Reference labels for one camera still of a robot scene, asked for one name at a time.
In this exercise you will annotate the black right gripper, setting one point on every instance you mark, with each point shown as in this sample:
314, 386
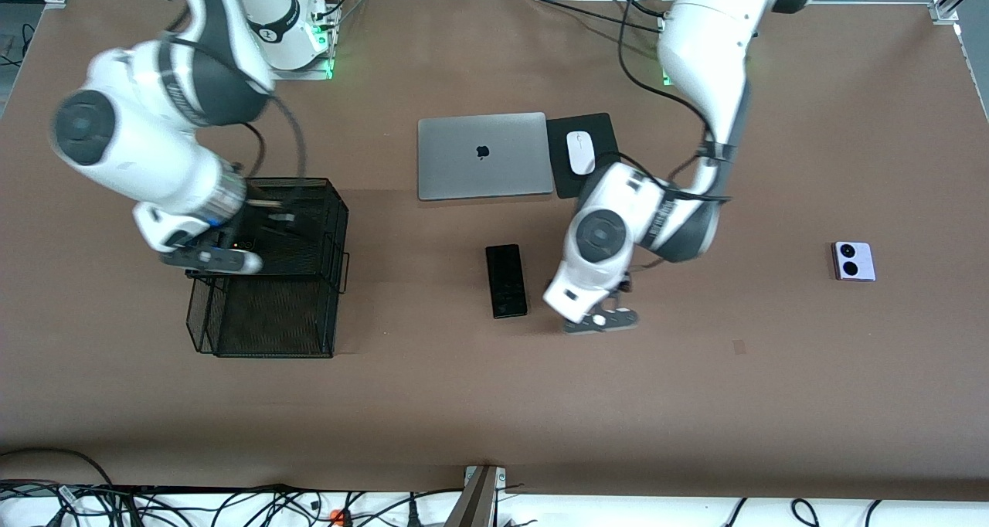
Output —
260, 219

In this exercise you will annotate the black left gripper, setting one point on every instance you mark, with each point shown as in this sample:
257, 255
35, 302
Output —
625, 286

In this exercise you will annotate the black slab smartphone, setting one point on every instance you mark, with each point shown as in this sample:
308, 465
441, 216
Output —
506, 280

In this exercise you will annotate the lavender flip phone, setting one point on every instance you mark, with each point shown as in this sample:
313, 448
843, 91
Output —
854, 261

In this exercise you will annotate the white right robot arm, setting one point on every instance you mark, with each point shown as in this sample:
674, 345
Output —
139, 148

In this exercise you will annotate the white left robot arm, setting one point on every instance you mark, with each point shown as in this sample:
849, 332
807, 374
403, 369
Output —
711, 48

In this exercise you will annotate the white computer mouse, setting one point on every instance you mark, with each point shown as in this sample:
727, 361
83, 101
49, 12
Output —
581, 152

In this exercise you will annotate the black mouse pad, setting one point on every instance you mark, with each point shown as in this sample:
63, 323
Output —
560, 137

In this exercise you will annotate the silver closed laptop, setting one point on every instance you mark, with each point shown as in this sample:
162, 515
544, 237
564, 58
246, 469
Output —
463, 171

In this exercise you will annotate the aluminium frame post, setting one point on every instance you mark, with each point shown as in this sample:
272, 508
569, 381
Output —
475, 500

